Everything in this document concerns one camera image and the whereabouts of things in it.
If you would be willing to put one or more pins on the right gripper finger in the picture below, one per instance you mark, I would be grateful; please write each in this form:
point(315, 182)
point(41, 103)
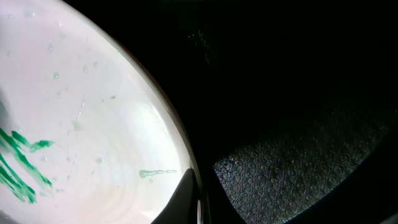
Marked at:
point(182, 206)

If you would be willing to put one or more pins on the white plate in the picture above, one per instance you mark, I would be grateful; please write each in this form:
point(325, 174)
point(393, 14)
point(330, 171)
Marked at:
point(86, 136)

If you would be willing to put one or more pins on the round black tray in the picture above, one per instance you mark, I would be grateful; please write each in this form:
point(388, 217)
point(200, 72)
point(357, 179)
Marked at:
point(290, 106)

